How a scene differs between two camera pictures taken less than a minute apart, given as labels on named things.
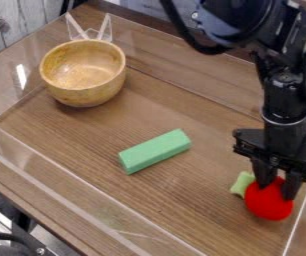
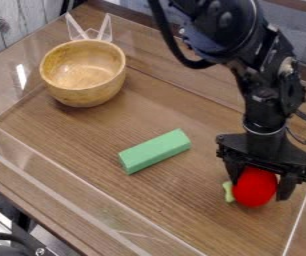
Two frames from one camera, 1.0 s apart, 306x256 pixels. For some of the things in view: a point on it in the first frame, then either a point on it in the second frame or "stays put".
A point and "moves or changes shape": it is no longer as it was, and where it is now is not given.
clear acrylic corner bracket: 90,34 stays put
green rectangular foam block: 154,150 stays put
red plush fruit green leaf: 265,202 moves or changes shape
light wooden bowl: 83,72 stays put
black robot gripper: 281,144 -> 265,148
